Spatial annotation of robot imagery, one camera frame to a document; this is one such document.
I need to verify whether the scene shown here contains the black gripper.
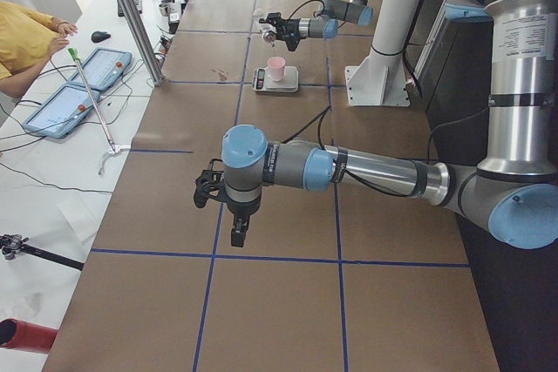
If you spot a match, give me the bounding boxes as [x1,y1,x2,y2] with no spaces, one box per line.
[258,12,300,51]
[227,197,262,247]

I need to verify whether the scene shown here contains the pink plastic cup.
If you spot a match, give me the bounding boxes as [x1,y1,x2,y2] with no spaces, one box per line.
[267,56,286,82]

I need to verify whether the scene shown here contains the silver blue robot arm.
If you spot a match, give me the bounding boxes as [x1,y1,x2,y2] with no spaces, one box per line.
[254,0,373,51]
[220,0,557,249]

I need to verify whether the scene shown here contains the silver digital kitchen scale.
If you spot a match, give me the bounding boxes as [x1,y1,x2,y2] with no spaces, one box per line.
[252,65,301,94]

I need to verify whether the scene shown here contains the person's hand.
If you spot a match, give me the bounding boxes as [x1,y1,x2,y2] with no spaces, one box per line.
[54,22,78,37]

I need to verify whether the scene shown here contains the far blue teach pendant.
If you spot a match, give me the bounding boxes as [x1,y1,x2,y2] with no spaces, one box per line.
[80,47,133,91]

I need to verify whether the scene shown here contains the blue teach pendant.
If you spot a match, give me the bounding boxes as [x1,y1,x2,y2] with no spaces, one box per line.
[22,84,92,139]
[80,47,133,91]

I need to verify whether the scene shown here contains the black computer mouse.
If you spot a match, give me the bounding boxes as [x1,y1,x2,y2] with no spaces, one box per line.
[91,30,111,44]

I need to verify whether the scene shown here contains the near blue teach pendant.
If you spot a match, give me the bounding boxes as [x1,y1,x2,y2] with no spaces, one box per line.
[22,84,92,139]

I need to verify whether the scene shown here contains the red cylinder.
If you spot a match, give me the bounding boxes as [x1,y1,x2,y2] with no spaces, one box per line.
[1,318,58,354]

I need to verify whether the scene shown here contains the person in yellow shirt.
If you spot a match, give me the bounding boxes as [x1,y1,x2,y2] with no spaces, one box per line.
[1,1,71,98]

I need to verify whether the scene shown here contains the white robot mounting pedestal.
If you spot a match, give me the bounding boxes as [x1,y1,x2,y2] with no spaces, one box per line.
[345,0,419,107]

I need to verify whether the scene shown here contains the green handled reacher grabber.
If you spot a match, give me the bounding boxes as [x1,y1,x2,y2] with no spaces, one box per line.
[68,48,132,176]

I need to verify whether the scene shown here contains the aluminium frame post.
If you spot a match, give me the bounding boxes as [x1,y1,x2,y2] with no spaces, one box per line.
[118,0,164,86]

